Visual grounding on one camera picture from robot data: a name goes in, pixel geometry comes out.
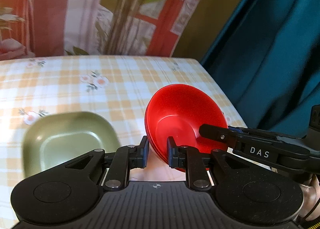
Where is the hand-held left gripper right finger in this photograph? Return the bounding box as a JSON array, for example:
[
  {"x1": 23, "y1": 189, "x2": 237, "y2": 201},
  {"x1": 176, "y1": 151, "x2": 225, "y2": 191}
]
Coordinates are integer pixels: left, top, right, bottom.
[{"x1": 167, "y1": 136, "x2": 253, "y2": 192}]

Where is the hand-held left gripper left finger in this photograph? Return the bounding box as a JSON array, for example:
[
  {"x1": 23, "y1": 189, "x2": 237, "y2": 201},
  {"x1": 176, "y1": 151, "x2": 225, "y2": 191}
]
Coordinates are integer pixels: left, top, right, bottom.
[{"x1": 64, "y1": 136, "x2": 149, "y2": 192}]

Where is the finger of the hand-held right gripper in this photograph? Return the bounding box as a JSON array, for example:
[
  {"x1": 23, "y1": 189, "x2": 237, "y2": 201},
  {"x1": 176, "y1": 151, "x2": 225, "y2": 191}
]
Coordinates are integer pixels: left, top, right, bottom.
[
  {"x1": 228, "y1": 126, "x2": 253, "y2": 135},
  {"x1": 198, "y1": 124, "x2": 241, "y2": 148}
]

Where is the red bowl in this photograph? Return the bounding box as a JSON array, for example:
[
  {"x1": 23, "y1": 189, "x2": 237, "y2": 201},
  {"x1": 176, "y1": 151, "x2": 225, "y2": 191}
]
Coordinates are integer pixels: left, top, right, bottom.
[
  {"x1": 144, "y1": 84, "x2": 190, "y2": 172},
  {"x1": 144, "y1": 84, "x2": 229, "y2": 172}
]

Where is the green square plate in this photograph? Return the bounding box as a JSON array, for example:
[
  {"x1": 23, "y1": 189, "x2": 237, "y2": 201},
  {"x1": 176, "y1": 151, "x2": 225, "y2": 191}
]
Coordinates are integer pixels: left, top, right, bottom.
[{"x1": 22, "y1": 111, "x2": 121, "y2": 179}]

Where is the person's right hand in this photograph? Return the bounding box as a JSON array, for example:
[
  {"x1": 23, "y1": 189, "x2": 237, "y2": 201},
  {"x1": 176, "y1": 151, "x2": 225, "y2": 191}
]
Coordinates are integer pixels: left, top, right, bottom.
[{"x1": 297, "y1": 173, "x2": 320, "y2": 221}]

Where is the checked floral tablecloth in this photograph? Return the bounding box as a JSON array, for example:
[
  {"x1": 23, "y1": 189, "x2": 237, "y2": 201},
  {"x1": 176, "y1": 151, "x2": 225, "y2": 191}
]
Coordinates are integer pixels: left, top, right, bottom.
[{"x1": 0, "y1": 55, "x2": 248, "y2": 228}]

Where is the teal curtain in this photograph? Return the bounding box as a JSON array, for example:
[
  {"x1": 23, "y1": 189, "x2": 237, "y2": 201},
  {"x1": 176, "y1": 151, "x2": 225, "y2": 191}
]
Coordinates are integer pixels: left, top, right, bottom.
[{"x1": 200, "y1": 0, "x2": 320, "y2": 139}]

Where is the printed backdrop cloth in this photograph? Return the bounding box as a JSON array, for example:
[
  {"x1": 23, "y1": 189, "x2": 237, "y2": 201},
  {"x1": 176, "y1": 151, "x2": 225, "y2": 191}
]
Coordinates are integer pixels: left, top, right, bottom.
[{"x1": 0, "y1": 0, "x2": 218, "y2": 61}]

